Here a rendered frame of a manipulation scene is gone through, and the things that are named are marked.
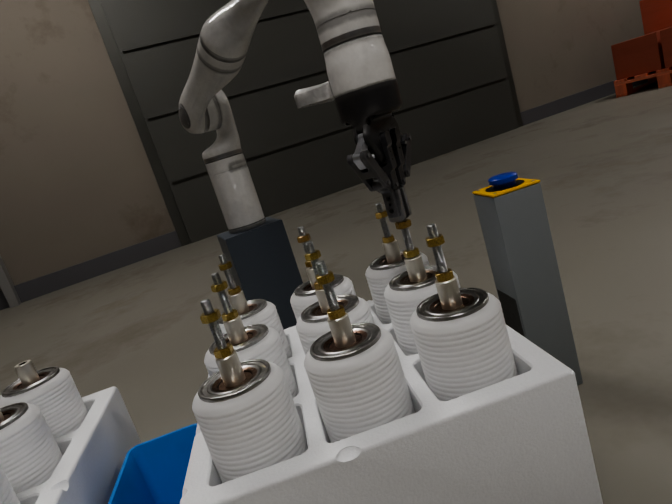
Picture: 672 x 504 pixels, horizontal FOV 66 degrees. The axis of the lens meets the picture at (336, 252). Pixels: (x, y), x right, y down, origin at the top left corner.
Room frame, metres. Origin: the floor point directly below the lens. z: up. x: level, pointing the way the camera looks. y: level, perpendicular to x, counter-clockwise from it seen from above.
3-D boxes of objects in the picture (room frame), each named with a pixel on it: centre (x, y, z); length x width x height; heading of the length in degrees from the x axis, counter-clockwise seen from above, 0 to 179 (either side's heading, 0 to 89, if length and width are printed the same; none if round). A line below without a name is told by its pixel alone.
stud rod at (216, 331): (0.49, 0.14, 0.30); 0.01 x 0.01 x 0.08
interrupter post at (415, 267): (0.63, -0.09, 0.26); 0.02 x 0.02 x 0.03
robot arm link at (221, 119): (1.25, 0.18, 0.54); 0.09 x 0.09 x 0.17; 32
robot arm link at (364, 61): (0.64, -0.07, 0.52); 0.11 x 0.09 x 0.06; 53
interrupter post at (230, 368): (0.49, 0.14, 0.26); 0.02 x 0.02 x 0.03
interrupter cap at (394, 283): (0.63, -0.09, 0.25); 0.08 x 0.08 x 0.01
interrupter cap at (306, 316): (0.62, 0.03, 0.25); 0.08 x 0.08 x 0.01
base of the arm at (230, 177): (1.25, 0.18, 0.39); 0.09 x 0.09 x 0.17; 18
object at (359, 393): (0.50, 0.02, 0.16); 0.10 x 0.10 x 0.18
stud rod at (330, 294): (0.50, 0.02, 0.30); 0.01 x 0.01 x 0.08
